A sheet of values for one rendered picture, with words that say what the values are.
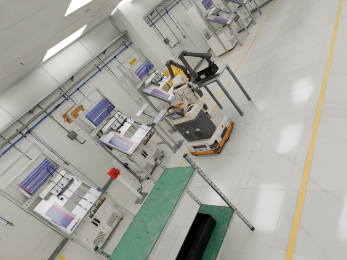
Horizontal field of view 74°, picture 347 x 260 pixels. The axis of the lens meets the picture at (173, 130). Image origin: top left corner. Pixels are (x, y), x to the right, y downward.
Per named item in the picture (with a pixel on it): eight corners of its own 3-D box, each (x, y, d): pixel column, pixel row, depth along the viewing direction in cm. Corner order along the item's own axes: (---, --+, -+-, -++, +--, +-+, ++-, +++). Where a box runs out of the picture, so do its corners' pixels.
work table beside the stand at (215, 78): (242, 115, 394) (216, 79, 366) (212, 123, 448) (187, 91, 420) (251, 98, 417) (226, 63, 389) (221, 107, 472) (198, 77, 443)
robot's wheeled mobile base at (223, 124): (220, 153, 349) (210, 142, 340) (192, 156, 398) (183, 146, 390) (236, 123, 384) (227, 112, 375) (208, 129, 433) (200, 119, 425)
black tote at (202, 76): (191, 85, 419) (187, 80, 415) (195, 79, 428) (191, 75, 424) (215, 74, 375) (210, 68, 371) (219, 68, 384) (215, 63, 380)
